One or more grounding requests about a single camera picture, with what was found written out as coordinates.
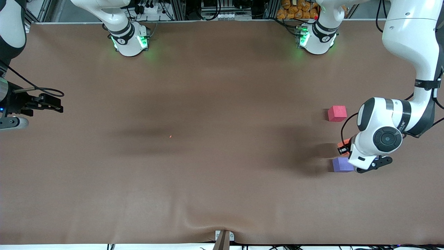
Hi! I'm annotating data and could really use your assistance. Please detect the orange foam cube block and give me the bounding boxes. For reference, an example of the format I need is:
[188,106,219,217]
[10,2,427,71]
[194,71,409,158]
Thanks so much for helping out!
[337,138,351,156]

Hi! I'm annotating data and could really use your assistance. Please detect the purple foam cube block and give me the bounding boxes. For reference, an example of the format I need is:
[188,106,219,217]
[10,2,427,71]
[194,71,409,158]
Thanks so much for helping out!
[332,157,355,173]

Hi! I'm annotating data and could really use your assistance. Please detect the red foam cube block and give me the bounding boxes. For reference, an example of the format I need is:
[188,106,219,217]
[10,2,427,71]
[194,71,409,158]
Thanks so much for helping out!
[327,106,347,122]

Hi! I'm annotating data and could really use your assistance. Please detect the brown table cover cloth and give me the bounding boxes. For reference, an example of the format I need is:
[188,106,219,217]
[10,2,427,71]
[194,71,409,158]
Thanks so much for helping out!
[0,19,444,245]

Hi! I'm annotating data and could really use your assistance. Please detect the white power strip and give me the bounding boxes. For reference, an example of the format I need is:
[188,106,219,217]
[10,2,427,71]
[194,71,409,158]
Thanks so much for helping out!
[135,0,161,14]

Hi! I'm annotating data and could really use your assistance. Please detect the bag of orange items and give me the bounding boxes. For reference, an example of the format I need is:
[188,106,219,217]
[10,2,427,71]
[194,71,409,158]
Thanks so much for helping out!
[276,0,319,20]

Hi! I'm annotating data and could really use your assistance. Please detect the brown wooden bar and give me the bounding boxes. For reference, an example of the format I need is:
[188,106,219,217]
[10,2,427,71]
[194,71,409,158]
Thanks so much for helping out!
[212,231,231,250]

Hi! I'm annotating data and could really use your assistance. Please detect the white terminal block row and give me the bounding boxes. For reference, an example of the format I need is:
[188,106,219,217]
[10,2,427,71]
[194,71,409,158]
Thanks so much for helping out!
[215,13,253,20]

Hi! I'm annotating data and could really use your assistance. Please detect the black electronics box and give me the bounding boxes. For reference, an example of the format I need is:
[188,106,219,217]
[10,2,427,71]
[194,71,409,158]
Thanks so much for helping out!
[200,0,222,11]

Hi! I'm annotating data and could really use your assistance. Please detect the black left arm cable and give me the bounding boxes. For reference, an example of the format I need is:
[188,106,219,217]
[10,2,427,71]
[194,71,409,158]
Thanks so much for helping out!
[341,112,360,148]

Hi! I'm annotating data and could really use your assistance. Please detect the aluminium frame profile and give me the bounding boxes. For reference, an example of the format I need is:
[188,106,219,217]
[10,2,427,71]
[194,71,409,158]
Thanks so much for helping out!
[21,0,52,24]

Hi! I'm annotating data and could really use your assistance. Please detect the grey metal clamp bracket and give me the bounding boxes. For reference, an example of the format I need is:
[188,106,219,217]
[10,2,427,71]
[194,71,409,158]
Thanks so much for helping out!
[215,230,235,242]

